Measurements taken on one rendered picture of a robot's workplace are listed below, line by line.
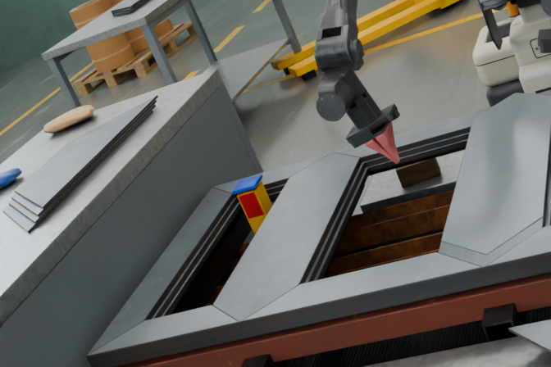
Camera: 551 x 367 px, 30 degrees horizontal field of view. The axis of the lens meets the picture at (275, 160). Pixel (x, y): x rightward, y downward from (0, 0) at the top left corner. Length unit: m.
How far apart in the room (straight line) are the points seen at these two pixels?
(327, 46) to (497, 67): 1.11
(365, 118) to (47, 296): 0.69
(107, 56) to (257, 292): 7.75
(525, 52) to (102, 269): 1.20
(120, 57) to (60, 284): 7.61
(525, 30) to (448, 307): 1.12
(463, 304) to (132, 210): 0.88
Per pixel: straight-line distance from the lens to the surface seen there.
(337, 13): 1.97
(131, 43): 9.89
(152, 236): 2.35
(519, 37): 2.67
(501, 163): 2.03
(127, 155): 2.40
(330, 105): 1.89
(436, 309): 1.73
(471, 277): 1.69
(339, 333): 1.79
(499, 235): 1.76
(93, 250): 2.15
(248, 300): 1.89
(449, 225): 1.85
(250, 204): 2.37
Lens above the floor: 1.60
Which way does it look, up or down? 17 degrees down
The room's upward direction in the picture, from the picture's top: 24 degrees counter-clockwise
